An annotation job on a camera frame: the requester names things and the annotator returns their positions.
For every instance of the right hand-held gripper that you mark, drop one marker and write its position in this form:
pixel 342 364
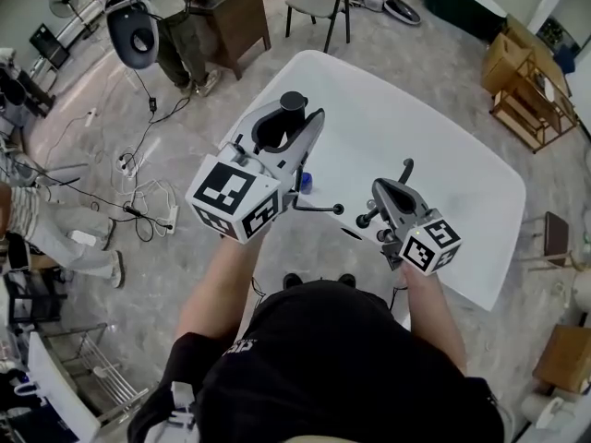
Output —
pixel 429 245

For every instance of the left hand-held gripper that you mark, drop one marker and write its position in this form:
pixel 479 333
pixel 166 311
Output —
pixel 231 192

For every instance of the person's right forearm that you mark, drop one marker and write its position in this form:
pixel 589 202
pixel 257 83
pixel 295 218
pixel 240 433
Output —
pixel 431 321

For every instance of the person's left forearm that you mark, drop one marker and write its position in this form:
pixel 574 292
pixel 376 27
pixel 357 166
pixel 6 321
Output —
pixel 217 289

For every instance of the dark green bathtub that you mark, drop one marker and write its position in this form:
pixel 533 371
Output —
pixel 452 7

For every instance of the black curved faucet spout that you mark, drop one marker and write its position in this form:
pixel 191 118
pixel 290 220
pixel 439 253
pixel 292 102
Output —
pixel 408 166

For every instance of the pink bottle with blue cap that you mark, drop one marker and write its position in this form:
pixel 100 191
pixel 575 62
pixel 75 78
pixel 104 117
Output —
pixel 306 183

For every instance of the person's right shoe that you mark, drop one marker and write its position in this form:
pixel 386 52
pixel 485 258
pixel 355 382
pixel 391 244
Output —
pixel 346 280

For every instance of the person's shoe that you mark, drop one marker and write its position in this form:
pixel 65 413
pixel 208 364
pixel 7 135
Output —
pixel 346 280
pixel 291 280

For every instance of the dark wooden cabinet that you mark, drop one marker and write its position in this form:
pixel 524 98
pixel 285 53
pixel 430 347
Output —
pixel 240 21

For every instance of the black power adapter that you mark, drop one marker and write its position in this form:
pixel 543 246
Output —
pixel 152 103

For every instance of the white power strip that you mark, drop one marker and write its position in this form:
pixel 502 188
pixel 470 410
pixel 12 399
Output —
pixel 170 219
pixel 127 166

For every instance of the person's left shoe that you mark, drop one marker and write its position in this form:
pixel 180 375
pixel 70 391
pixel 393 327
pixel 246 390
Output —
pixel 291 280

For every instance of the grey chair black legs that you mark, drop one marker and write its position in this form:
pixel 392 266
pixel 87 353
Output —
pixel 318 3

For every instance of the wooden shelf rack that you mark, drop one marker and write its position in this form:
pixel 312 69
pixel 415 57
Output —
pixel 519 111

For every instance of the brown stool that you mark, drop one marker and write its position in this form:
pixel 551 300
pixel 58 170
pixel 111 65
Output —
pixel 554 238

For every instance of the cardboard box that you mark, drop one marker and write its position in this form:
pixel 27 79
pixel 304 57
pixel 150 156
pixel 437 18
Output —
pixel 501 63
pixel 565 358

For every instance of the oval white rimmed lid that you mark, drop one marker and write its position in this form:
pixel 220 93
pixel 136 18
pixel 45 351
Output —
pixel 401 11

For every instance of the person's torso black shirt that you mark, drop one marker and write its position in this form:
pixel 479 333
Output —
pixel 332 367

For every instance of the black standing fan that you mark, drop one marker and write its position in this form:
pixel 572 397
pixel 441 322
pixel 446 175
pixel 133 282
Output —
pixel 62 0

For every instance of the white waist-worn device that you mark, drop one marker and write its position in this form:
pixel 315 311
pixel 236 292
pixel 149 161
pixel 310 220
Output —
pixel 182 399

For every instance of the white panel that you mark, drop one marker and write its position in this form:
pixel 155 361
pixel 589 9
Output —
pixel 60 395

